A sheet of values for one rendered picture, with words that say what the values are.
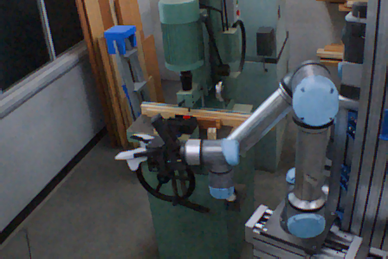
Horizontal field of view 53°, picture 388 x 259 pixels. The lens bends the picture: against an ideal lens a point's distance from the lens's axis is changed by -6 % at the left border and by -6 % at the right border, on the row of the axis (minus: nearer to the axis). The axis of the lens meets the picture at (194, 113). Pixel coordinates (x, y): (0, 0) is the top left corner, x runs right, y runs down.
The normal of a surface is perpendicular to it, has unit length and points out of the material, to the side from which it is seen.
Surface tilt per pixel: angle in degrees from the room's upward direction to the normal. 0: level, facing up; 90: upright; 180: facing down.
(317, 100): 82
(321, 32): 90
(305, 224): 98
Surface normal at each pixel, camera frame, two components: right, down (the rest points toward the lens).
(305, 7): -0.33, 0.47
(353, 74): -0.56, 0.44
